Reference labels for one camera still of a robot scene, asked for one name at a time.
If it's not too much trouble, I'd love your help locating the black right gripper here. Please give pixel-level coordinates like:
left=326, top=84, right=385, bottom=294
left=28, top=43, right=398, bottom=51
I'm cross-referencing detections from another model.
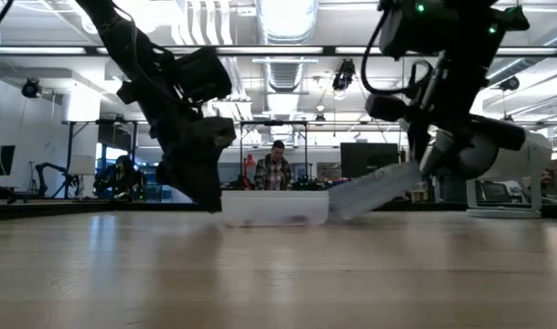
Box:
left=364, top=58, right=527, bottom=179

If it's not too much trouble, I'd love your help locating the black overhead light bar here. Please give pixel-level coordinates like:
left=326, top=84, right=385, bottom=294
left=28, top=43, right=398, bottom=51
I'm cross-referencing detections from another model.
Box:
left=0, top=44, right=557, bottom=58

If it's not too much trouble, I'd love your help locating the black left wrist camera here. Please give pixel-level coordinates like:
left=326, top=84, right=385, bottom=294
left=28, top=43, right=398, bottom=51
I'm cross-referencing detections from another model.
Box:
left=170, top=47, right=234, bottom=105

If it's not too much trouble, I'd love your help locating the clear plastic box lid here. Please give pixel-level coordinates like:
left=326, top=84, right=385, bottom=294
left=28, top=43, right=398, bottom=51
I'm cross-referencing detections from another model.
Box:
left=327, top=159, right=424, bottom=222

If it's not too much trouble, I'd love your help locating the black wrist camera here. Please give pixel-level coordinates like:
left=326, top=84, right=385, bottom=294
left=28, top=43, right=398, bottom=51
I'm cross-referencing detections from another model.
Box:
left=170, top=47, right=234, bottom=105
left=377, top=0, right=460, bottom=59

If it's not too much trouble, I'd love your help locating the black aluminium table frame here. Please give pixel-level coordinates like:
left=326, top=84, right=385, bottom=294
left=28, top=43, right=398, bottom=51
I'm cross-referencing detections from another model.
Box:
left=0, top=199, right=557, bottom=222

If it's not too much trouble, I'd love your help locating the black ceiling spotlight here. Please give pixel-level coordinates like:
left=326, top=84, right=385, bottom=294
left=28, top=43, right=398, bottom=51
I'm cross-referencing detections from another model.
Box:
left=331, top=58, right=358, bottom=92
left=498, top=75, right=521, bottom=93
left=21, top=78, right=44, bottom=100

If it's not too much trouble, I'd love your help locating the grey laptop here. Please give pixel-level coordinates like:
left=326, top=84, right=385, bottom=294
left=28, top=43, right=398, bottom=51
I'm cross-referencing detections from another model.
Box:
left=480, top=181, right=513, bottom=204

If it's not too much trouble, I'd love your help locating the person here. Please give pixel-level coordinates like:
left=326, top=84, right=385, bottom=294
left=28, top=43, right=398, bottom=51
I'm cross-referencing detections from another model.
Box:
left=253, top=140, right=295, bottom=192
left=93, top=154, right=147, bottom=203

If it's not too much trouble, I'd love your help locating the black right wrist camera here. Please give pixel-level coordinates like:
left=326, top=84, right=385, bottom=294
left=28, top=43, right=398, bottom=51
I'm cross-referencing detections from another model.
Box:
left=377, top=0, right=460, bottom=59

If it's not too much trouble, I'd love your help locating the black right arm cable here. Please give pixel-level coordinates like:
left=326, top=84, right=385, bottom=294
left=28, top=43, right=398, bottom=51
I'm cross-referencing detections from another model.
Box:
left=360, top=7, right=437, bottom=99

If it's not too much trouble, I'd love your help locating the clear plastic supply box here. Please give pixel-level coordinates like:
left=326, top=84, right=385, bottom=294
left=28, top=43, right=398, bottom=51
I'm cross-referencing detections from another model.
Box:
left=220, top=189, right=331, bottom=228

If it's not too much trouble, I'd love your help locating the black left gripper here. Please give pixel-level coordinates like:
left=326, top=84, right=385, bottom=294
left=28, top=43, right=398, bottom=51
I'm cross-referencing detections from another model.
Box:
left=142, top=97, right=238, bottom=215

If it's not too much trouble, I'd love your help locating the black monitor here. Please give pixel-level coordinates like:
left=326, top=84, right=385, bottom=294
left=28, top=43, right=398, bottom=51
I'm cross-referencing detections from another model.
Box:
left=339, top=142, right=401, bottom=181

